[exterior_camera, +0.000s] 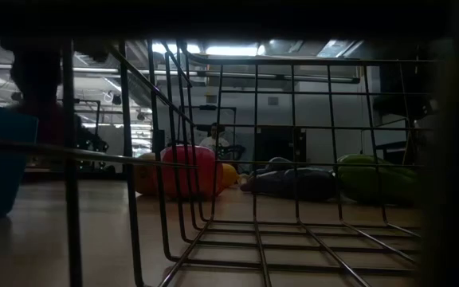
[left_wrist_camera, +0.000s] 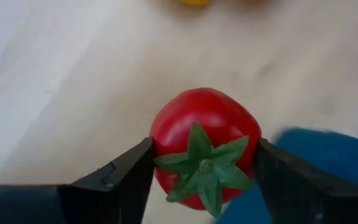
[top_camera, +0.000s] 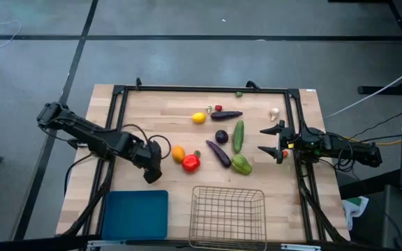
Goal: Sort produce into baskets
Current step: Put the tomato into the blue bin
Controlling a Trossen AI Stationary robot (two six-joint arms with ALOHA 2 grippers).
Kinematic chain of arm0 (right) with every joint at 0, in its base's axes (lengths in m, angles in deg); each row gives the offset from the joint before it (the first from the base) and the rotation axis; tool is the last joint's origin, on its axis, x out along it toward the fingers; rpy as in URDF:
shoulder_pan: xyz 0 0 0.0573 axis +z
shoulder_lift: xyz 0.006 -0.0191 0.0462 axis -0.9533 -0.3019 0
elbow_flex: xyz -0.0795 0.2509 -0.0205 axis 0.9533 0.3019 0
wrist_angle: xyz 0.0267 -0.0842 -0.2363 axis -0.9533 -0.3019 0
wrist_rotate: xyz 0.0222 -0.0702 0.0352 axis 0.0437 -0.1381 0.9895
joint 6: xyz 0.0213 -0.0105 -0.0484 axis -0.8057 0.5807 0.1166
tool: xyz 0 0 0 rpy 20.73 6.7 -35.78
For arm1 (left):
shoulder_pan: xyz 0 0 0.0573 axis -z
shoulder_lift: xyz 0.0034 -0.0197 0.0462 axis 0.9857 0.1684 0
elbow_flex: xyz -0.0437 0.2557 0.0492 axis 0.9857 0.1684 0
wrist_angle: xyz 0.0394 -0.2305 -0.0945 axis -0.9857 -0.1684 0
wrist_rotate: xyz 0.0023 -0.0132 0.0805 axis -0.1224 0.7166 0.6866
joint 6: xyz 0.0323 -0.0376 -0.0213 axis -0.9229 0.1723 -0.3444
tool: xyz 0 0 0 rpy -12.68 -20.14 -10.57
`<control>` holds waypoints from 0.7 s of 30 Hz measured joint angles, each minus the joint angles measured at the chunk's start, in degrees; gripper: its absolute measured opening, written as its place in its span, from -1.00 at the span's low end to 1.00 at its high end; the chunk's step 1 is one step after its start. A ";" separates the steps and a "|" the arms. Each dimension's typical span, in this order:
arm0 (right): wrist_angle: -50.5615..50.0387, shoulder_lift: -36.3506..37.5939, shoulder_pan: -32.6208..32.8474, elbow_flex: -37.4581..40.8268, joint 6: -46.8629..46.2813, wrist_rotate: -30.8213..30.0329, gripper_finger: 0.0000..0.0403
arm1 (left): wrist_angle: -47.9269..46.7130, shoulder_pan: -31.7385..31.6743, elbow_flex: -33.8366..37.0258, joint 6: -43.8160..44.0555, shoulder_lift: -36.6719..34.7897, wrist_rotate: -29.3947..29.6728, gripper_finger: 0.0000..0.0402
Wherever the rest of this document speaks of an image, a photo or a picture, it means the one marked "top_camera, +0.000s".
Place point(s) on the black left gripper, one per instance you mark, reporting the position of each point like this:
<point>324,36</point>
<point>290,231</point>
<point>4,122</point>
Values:
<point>148,155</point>

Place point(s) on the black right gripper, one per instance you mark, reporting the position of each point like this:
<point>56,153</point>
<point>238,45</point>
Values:
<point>290,139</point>

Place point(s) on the white garlic bulb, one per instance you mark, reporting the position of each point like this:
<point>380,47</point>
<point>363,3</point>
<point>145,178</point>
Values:
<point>274,113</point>

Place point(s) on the green cucumber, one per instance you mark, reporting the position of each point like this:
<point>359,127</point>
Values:
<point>238,136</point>

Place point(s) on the orange fruit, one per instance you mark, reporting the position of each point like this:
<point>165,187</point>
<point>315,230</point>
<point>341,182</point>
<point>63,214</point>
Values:
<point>178,154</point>

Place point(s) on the light green ribbed squash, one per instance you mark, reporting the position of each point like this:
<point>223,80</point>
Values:
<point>241,164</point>

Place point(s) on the large red round fruit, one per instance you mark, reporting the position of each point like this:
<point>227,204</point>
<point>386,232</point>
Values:
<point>191,163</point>

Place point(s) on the blue plastic tray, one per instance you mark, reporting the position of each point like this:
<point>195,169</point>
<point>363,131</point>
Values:
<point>135,214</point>

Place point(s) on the round purple eggplant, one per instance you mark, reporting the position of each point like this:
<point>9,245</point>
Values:
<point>221,136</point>

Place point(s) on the large dark purple eggplant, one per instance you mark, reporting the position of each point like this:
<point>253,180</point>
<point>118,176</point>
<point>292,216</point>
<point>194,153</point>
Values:
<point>225,115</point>

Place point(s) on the slim purple eggplant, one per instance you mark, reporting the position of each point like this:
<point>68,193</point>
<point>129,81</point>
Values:
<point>219,153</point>

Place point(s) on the small green pepper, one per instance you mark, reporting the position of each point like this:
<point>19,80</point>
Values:
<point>238,94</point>

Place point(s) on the small red pepper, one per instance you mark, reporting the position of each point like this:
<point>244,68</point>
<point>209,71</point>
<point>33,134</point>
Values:
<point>218,108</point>

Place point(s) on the small pale green mushroom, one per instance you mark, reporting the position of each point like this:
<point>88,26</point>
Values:
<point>209,109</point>

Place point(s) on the yellow lemon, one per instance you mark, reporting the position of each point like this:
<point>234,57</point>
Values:
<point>199,118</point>

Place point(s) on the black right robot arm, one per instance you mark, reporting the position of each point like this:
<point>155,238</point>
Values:
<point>344,146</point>

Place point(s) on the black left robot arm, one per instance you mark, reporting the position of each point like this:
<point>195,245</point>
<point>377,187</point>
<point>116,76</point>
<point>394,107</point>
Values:
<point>93,134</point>

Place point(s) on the white and green cloth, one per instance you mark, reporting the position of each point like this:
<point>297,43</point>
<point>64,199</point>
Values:
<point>354,207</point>

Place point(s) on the black frame clamp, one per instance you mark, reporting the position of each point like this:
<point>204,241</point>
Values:
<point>252,84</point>
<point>138,83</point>

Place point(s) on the silver rail bracket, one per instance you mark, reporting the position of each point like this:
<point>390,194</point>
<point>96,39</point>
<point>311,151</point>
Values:
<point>106,243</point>
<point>300,247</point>

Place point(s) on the black table frame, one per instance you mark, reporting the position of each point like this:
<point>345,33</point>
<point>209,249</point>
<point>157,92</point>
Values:
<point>204,88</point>

